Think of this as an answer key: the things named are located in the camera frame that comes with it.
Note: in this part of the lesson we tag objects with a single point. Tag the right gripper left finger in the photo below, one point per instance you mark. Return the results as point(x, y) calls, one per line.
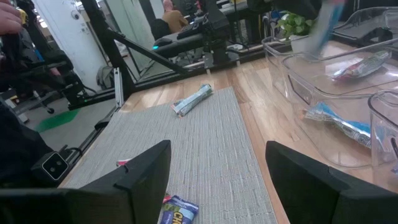
point(124, 199)

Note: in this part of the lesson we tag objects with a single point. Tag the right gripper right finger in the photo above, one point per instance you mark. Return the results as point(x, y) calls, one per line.
point(311, 193)

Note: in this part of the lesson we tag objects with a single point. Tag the purple Chewy granola bar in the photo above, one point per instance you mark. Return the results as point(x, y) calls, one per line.
point(178, 213)

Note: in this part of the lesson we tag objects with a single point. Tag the red green granola bar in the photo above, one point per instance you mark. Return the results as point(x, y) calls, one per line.
point(122, 162)
point(363, 67)

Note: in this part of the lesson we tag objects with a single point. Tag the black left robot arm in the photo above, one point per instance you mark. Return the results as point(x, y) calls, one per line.
point(217, 21)

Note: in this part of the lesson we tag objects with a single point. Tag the black background robot arm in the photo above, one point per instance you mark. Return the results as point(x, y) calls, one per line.
point(73, 90)

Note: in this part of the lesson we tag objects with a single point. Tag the blue white granola bar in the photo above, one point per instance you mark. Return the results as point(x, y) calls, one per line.
point(194, 99)

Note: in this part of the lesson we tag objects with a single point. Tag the clear plastic bin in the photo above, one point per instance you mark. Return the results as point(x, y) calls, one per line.
point(381, 155)
point(273, 59)
point(311, 140)

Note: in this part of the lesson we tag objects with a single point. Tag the grey woven placemat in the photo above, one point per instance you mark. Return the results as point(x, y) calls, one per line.
point(211, 149)

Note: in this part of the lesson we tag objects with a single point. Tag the silver aluminium extrusion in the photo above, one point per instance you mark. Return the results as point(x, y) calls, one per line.
point(118, 88)

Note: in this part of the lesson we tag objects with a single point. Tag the person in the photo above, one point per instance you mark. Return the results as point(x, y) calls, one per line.
point(175, 20)
point(18, 146)

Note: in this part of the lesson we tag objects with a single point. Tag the green plant in white pot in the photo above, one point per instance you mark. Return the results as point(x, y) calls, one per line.
point(293, 25)

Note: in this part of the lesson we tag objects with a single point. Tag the small black camera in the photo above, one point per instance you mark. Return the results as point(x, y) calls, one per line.
point(55, 165)

